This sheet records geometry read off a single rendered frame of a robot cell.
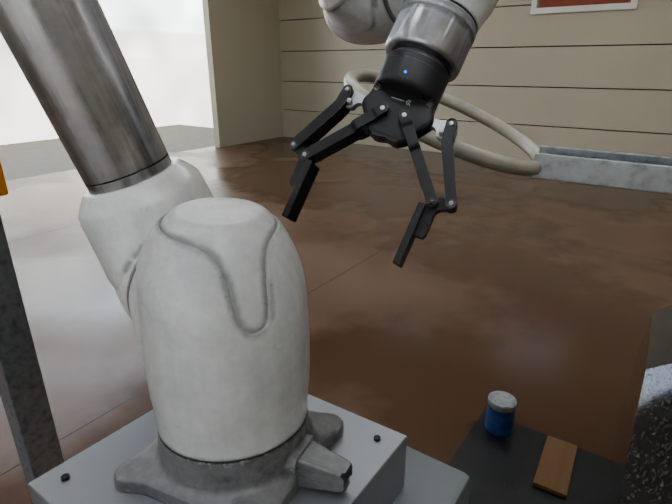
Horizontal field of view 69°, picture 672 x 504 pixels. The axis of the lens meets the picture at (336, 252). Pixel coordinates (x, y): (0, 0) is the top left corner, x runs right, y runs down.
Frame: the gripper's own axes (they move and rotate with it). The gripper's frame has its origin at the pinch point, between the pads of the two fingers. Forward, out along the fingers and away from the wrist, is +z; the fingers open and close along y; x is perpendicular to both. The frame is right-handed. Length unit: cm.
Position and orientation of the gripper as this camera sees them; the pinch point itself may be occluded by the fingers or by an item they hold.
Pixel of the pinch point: (345, 232)
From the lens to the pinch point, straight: 54.0
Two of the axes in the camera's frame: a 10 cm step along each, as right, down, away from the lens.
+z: -4.1, 9.1, -0.3
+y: -8.8, -3.8, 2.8
